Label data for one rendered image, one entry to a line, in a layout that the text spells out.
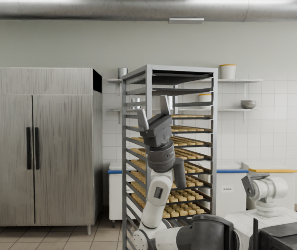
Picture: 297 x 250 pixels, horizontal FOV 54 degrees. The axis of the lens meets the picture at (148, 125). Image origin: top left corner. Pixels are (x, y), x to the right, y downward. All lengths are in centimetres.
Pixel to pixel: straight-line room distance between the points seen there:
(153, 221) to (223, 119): 360
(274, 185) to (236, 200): 309
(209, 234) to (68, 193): 294
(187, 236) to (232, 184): 313
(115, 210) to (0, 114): 182
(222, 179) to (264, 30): 234
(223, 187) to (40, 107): 249
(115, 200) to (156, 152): 305
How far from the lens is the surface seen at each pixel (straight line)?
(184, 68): 183
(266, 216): 100
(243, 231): 92
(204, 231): 86
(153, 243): 104
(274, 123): 481
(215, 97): 192
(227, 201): 404
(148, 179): 177
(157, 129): 82
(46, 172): 369
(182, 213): 197
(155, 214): 102
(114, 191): 384
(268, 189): 97
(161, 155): 85
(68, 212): 375
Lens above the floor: 155
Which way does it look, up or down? 3 degrees down
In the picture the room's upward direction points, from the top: straight up
